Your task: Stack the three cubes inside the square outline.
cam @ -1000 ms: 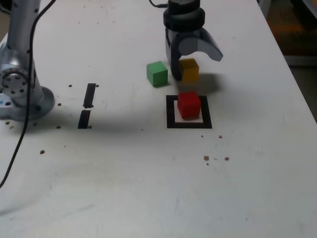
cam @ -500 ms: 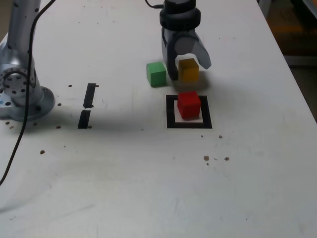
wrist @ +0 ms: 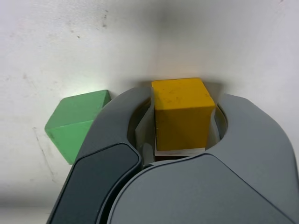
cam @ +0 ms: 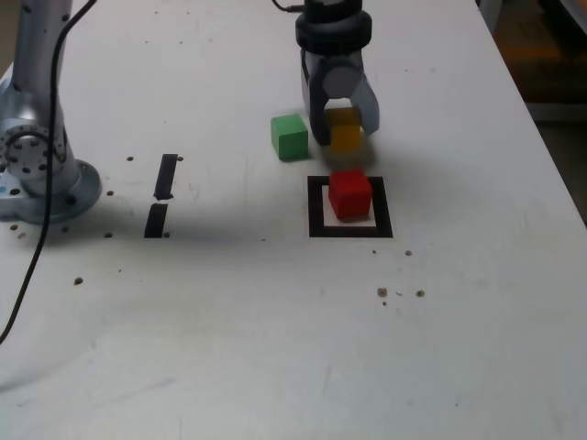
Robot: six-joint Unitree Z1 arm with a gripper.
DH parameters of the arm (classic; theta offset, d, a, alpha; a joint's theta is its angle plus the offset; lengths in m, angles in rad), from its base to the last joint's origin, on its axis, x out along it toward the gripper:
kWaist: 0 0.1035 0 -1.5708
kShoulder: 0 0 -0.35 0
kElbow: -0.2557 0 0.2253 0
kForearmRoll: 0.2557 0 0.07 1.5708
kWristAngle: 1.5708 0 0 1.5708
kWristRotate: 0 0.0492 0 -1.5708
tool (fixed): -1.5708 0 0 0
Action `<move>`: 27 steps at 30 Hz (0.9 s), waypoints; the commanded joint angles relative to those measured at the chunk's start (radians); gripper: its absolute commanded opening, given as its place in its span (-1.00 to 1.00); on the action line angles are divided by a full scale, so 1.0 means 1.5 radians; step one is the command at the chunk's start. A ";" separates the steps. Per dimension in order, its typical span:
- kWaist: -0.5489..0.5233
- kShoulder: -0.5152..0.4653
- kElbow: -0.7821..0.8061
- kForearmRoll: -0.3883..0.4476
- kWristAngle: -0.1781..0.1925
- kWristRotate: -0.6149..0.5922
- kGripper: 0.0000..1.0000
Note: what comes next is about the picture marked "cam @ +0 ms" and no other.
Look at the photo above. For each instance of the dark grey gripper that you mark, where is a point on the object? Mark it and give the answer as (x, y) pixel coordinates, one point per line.
(337, 59)

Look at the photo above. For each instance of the yellow cube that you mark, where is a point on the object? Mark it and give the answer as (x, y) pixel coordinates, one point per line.
(346, 137)

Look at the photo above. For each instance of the green cube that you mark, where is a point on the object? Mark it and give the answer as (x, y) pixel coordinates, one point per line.
(289, 137)

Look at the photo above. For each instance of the red cube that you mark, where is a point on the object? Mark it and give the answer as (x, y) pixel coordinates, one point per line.
(349, 197)

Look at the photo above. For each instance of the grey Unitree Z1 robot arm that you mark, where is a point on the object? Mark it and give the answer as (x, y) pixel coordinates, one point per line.
(32, 69)

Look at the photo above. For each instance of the black tape square outline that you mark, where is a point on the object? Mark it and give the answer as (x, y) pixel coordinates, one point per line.
(348, 232)

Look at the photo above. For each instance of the black tape strip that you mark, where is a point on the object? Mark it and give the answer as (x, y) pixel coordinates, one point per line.
(155, 220)

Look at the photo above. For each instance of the grey metal beam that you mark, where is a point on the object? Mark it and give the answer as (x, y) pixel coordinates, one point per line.
(559, 111)

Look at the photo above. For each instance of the grey metal post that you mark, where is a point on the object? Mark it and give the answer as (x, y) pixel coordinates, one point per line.
(488, 9)

